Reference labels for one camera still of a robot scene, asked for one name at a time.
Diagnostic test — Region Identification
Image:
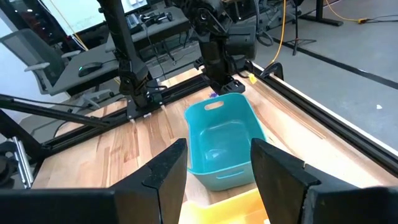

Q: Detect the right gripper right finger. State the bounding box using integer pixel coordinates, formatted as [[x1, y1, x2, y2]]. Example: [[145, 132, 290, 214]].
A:
[[251, 138, 398, 224]]

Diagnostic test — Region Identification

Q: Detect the black computer mouse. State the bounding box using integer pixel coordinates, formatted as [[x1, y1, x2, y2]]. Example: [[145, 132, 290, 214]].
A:
[[77, 61, 104, 78]]

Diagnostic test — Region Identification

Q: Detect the yellow power cable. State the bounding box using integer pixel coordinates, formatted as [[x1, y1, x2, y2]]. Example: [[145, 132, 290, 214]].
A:
[[266, 0, 288, 68]]

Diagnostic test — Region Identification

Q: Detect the yellow extension cord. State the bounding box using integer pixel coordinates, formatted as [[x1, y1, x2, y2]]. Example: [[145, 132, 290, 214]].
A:
[[324, 0, 372, 26]]

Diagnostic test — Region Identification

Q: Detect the black table clamp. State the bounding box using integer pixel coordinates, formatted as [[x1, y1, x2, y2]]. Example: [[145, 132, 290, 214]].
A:
[[260, 62, 285, 82]]

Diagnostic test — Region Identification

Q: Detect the black desk foot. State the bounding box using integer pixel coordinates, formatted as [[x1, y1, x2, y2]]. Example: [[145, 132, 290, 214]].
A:
[[299, 0, 345, 27]]

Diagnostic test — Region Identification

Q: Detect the black hand tool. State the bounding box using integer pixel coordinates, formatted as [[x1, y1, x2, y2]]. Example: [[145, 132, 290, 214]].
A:
[[139, 11, 174, 26]]

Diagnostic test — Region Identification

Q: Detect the black tripod stand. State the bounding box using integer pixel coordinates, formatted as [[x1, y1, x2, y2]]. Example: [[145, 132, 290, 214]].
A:
[[285, 0, 318, 57]]

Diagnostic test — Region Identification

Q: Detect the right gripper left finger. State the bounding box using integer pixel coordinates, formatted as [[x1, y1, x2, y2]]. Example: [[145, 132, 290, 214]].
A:
[[0, 138, 188, 224]]

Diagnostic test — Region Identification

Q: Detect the grey mesh office chair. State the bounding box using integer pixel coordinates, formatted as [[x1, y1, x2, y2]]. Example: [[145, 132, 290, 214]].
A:
[[0, 28, 83, 96]]

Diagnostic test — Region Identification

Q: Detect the orange plastic basket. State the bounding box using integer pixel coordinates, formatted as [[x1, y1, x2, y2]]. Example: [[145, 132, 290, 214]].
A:
[[178, 187, 271, 224]]

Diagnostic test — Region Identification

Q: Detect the grey office desk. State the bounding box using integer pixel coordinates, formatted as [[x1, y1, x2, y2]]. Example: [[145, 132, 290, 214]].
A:
[[49, 6, 192, 96]]

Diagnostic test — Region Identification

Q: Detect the teal plastic basket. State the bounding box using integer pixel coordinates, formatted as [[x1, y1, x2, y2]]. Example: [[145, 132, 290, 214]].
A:
[[183, 92, 268, 192]]

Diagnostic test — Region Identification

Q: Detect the black aluminium table frame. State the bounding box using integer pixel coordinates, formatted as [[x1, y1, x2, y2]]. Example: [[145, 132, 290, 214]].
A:
[[0, 60, 398, 187]]

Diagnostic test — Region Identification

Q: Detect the white lit monitor screen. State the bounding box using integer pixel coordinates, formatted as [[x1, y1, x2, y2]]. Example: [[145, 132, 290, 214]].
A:
[[40, 0, 150, 32]]

